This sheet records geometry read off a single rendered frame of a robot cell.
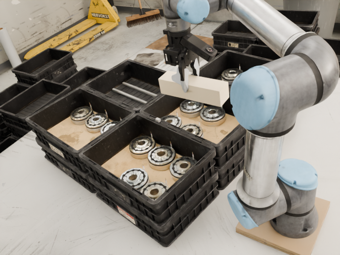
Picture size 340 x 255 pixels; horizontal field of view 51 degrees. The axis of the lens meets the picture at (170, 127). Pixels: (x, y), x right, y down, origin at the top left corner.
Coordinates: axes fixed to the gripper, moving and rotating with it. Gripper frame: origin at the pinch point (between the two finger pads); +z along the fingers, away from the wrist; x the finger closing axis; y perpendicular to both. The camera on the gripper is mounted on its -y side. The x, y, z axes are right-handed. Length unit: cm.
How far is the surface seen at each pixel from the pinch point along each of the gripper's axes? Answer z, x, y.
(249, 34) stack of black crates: 71, -186, 63
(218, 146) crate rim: 16.1, 9.3, -13.4
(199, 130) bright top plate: 22.8, -3.0, 2.0
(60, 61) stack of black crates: 51, -65, 165
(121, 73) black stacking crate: 20, -25, 60
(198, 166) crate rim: 15.9, 20.1, -12.0
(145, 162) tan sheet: 25.7, 18.2, 13.0
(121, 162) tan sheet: 25.7, 22.1, 21.7
